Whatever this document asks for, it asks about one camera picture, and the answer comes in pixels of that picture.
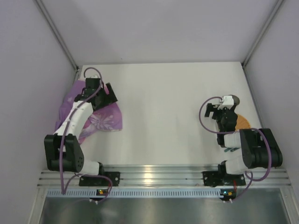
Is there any metal cup with brown sleeve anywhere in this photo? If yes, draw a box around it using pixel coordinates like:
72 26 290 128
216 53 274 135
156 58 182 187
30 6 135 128
228 95 240 105

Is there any purple printed placemat cloth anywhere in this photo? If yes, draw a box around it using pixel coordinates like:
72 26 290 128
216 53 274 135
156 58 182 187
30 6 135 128
55 80 122 144

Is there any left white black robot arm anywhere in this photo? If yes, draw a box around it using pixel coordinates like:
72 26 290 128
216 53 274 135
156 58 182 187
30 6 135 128
44 78 117 175

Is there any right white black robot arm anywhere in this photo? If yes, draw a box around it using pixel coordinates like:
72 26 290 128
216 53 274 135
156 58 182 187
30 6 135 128
203 102 283 182

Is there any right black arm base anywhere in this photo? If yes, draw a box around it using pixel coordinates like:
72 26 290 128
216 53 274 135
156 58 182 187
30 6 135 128
202 171 246 187

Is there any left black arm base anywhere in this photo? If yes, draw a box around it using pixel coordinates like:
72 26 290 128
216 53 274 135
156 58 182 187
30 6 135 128
79 171 121 187

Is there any round wooden plate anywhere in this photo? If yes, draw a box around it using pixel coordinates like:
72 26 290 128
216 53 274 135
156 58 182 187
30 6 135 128
235 114 251 131

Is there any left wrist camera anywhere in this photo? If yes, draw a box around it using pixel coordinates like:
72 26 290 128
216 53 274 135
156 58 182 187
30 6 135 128
87 75 100 78

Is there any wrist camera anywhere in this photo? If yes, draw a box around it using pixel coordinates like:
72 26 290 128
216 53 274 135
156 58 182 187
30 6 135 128
87 75 100 78
218 95 235 110

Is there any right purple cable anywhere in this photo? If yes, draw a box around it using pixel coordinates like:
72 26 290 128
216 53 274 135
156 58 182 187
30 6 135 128
198 96 273 202

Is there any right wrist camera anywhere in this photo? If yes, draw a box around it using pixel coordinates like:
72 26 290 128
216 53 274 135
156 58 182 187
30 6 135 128
218 95 235 110

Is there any aluminium mounting rail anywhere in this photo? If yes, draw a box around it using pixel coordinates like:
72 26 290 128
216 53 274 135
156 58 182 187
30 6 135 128
37 165 291 188

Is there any slotted grey cable duct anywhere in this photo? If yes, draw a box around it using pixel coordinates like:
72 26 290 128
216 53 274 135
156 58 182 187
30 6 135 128
47 189 235 198

